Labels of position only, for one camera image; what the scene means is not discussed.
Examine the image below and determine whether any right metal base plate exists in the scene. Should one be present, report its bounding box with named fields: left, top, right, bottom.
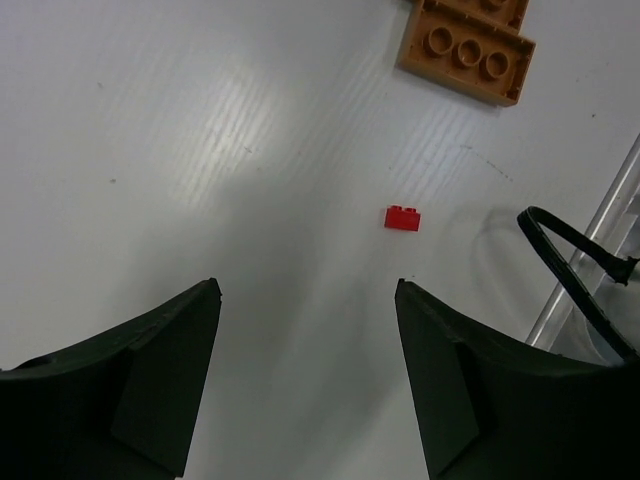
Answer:
left=517, top=145, right=639, bottom=366

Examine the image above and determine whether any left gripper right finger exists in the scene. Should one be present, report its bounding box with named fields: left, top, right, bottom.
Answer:
left=395, top=280, right=615, bottom=478

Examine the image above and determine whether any black thin cable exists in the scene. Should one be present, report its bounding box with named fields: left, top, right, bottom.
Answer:
left=516, top=205, right=640, bottom=361

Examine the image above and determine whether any orange lego plate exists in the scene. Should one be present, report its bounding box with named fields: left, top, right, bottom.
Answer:
left=397, top=0, right=536, bottom=107
left=461, top=0, right=529, bottom=31

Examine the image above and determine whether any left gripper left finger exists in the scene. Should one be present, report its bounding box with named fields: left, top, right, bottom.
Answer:
left=1, top=278, right=221, bottom=478

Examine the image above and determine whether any small red two-stud lego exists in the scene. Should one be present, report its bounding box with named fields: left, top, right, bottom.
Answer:
left=384, top=205, right=421, bottom=232

